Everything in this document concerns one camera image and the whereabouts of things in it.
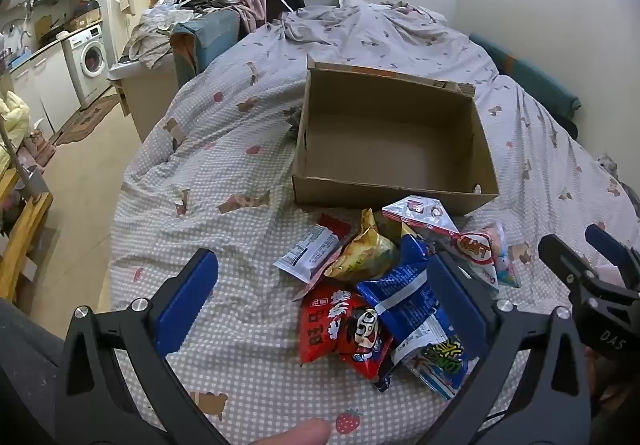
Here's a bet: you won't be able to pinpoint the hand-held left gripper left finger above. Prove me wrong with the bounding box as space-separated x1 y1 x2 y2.
54 249 231 445

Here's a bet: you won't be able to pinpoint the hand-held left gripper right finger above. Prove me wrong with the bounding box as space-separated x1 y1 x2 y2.
425 252 593 445

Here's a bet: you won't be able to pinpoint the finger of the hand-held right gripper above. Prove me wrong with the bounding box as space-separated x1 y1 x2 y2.
585 224 640 294
539 234 599 300

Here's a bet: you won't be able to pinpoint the light blue cartoon snack packet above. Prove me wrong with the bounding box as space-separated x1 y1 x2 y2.
467 220 522 289

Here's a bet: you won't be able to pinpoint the dark blue snack bag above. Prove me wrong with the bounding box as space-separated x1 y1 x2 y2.
356 234 442 327

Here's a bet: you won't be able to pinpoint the blue green printed snack packet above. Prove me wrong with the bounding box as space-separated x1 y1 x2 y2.
392 310 478 401

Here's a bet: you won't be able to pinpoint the white red triangular snack packet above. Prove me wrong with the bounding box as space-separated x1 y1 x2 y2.
382 195 501 298

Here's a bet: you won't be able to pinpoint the yellow chip bag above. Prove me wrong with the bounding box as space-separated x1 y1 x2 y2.
325 208 401 282

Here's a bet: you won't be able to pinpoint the red snack bag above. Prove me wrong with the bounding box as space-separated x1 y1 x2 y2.
299 281 396 393

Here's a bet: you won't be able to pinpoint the pink snack pouch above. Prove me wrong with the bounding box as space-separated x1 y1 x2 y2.
273 224 353 287

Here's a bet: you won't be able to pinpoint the small red snack packet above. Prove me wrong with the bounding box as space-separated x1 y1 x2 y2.
317 213 353 239

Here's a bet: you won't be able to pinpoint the person's right hand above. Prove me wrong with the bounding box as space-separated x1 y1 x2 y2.
582 329 640 419

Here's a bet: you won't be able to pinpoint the person's left hand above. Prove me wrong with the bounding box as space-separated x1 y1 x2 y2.
244 417 332 445

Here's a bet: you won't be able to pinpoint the grey fluffy item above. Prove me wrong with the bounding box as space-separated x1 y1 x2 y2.
597 152 622 176

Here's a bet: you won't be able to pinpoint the teal padded bolster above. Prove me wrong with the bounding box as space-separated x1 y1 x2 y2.
470 32 583 113

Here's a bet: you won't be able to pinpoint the brown patterned rug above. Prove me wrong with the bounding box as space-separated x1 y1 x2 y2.
54 92 121 148

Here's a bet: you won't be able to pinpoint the beige low table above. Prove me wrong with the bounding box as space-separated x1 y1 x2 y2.
107 60 181 140

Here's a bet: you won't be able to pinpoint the pale yellow cloth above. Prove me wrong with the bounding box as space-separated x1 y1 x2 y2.
0 90 31 150

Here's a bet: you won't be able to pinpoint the white lower cabinets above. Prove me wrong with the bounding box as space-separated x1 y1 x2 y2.
10 42 81 136

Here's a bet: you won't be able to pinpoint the white washing machine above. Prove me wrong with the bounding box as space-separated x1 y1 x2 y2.
62 23 109 110

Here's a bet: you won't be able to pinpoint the pile of white clothes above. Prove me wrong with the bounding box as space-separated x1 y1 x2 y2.
122 2 193 70

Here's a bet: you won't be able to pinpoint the brown cardboard box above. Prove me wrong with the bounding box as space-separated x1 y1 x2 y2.
69 0 102 32

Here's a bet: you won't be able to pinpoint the white pillow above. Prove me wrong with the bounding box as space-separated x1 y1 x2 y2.
337 0 446 26

